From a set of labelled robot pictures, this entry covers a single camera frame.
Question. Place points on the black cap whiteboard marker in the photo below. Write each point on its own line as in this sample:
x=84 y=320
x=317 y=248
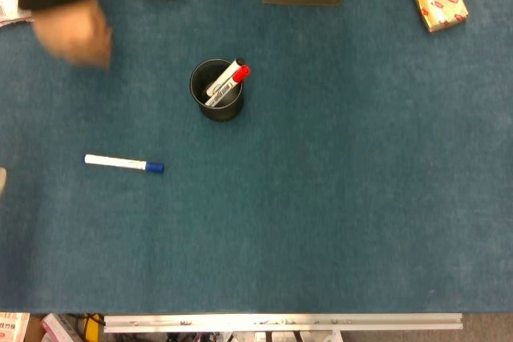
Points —
x=228 y=73

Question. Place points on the blue cap whiteboard marker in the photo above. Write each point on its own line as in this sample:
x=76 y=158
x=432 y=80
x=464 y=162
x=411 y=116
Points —
x=120 y=163

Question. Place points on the red printed paper sheet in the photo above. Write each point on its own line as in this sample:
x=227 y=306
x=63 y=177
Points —
x=12 y=326

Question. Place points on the person's right hand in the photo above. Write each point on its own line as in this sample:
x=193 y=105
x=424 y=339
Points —
x=76 y=33

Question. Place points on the aluminium profile rail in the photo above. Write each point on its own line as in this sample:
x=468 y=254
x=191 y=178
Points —
x=280 y=323

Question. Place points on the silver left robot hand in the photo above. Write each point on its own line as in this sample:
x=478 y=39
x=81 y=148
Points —
x=2 y=182

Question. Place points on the yellow black object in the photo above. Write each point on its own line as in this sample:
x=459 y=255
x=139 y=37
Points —
x=93 y=328

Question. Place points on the pink white box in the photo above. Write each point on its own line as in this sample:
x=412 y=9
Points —
x=56 y=328

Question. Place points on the blue felt table mat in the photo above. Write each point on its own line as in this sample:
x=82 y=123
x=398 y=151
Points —
x=320 y=198

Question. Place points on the black mesh pen holder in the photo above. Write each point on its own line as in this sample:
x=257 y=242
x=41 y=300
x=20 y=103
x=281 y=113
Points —
x=222 y=111

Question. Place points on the red cap whiteboard marker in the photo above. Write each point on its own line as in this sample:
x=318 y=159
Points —
x=241 y=73

